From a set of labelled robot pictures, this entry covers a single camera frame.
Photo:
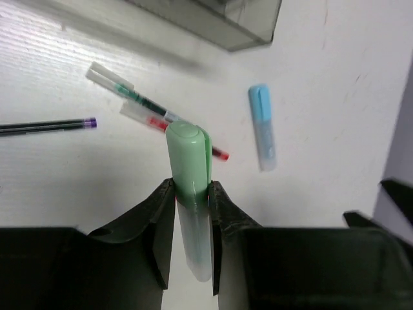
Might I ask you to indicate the purple pen refill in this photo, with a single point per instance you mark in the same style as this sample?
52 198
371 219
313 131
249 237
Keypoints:
47 126

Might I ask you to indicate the clear acrylic drawer organizer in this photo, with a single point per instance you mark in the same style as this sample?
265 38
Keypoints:
230 25

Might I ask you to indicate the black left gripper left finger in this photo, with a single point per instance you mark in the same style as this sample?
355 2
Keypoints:
124 264

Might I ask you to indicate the blue capped highlighter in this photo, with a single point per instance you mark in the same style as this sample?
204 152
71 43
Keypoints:
261 109

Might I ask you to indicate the green clear pen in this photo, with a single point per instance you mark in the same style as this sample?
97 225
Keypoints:
109 80

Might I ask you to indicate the red clear pen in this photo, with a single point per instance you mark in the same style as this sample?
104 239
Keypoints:
144 116

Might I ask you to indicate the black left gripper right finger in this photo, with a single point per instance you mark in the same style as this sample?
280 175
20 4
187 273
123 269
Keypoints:
361 266

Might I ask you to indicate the green capped highlighter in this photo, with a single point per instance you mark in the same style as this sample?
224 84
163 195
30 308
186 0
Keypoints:
190 154

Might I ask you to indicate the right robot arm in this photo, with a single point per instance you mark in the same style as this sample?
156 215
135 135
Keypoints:
393 212

